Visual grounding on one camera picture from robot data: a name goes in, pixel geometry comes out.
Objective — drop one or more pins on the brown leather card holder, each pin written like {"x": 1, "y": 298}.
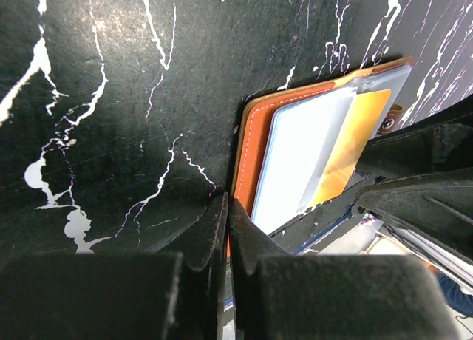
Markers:
{"x": 286, "y": 139}

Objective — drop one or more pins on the gold credit card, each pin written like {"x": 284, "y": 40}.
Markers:
{"x": 357, "y": 128}

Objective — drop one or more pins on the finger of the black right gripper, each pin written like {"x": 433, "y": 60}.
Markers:
{"x": 437, "y": 206}
{"x": 442, "y": 142}

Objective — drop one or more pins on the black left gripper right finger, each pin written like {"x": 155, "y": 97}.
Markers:
{"x": 281, "y": 296}

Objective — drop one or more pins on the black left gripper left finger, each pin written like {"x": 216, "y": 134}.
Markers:
{"x": 174, "y": 293}

